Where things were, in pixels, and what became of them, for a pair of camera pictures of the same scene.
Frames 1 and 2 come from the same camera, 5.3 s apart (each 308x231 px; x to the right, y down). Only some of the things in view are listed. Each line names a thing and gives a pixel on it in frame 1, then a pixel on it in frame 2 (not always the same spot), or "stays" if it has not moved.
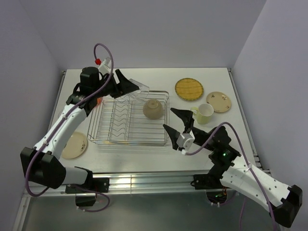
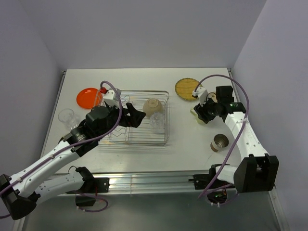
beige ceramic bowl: (153, 109) stays
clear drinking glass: (142, 95) -> (157, 121)
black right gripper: (186, 116) -> (201, 111)
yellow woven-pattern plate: (189, 89) stays
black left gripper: (126, 87) -> (134, 118)
